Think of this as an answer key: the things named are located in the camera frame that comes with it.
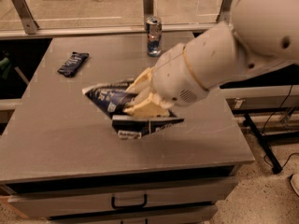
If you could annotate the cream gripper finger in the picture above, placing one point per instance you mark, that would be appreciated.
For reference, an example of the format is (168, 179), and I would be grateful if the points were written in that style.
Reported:
(142, 84)
(148, 111)

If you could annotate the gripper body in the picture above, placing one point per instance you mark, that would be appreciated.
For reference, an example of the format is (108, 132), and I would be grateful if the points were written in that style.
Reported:
(174, 76)

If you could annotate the blue kettle chip bag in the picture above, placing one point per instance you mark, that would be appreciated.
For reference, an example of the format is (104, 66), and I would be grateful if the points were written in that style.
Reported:
(116, 102)

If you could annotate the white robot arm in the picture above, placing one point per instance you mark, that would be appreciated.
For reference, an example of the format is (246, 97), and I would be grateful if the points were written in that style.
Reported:
(262, 36)

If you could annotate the redbull can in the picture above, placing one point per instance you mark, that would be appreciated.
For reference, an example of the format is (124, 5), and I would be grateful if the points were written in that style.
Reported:
(154, 36)

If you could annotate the small dark snack bag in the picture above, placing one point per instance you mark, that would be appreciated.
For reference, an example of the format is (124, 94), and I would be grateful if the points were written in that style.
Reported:
(73, 64)

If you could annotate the lower grey drawer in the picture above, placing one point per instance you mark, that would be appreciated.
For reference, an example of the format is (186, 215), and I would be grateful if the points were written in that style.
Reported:
(182, 215)

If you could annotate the grey drawer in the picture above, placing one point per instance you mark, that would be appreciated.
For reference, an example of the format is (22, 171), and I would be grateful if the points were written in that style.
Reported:
(85, 201)
(182, 215)

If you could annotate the upper grey drawer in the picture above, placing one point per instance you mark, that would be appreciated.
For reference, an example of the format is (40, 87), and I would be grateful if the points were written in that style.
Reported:
(85, 201)

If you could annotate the black metal stand leg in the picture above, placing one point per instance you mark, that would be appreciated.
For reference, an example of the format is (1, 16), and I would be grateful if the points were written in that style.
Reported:
(276, 167)

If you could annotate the white shoe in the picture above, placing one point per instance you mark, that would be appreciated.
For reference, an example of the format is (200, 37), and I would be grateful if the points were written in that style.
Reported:
(294, 181)

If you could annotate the middle metal rail bracket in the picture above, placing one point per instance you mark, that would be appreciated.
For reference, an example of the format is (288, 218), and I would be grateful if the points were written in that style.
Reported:
(148, 8)

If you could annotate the metal rail bracket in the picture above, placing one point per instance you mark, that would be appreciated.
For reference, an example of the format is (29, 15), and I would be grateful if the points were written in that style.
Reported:
(224, 14)
(28, 22)
(148, 8)

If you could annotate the black drawer handle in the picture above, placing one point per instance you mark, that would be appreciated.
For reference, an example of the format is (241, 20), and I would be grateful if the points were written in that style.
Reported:
(119, 203)

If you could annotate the right metal rail bracket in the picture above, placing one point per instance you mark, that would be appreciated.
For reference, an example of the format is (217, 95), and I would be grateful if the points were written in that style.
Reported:
(224, 14)

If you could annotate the left metal rail bracket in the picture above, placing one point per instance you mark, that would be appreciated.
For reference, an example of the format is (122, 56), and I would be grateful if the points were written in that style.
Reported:
(28, 22)

